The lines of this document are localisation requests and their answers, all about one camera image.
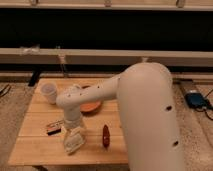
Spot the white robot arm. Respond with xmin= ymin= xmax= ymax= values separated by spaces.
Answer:
xmin=56 ymin=63 xmax=186 ymax=171

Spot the blue box device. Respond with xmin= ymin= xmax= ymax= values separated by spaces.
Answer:
xmin=184 ymin=93 xmax=209 ymax=109

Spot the red toy object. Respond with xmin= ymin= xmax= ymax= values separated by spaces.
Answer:
xmin=102 ymin=125 xmax=110 ymax=148

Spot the black cable on floor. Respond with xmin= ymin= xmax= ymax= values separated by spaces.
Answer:
xmin=196 ymin=88 xmax=213 ymax=122

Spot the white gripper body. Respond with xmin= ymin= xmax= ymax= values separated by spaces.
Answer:
xmin=63 ymin=117 xmax=86 ymax=132

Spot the orange bowl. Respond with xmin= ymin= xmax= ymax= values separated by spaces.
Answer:
xmin=80 ymin=101 xmax=102 ymax=113

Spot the wooden table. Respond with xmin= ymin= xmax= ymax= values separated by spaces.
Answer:
xmin=8 ymin=78 xmax=128 ymax=166

